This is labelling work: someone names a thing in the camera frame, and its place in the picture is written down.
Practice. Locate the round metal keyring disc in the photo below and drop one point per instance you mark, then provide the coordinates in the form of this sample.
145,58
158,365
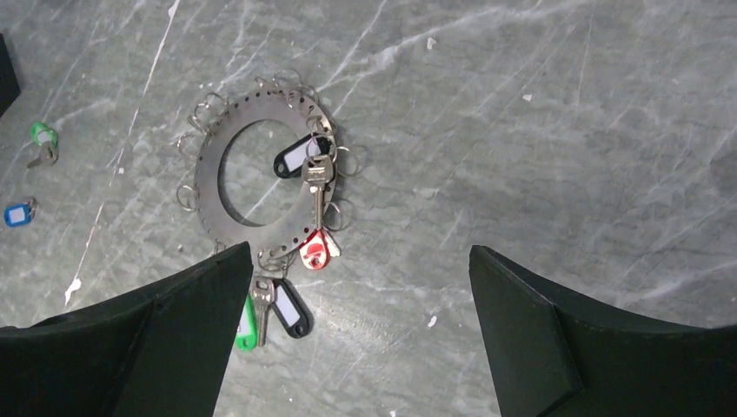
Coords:
233,192

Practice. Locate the black rectangular block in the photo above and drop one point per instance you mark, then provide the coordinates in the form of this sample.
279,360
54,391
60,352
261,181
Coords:
10,88

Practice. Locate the blue key top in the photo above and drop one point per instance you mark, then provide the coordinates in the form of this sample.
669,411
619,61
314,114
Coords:
20,213

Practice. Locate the black key top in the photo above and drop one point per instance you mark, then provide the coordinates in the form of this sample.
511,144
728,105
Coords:
288,163

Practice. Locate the green key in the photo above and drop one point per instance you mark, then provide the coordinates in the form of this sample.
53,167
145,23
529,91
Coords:
246,334

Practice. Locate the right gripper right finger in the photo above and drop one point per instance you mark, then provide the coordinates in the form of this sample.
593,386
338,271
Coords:
553,351

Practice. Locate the black key bottom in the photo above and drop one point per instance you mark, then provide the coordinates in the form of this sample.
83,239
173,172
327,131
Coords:
291,310

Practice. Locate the black key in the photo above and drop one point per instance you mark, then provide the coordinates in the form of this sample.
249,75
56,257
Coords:
291,310
288,163

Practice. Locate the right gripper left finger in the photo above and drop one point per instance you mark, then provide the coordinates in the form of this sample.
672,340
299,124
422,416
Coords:
158,350

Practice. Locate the red key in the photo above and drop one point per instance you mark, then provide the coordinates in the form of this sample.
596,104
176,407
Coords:
318,249

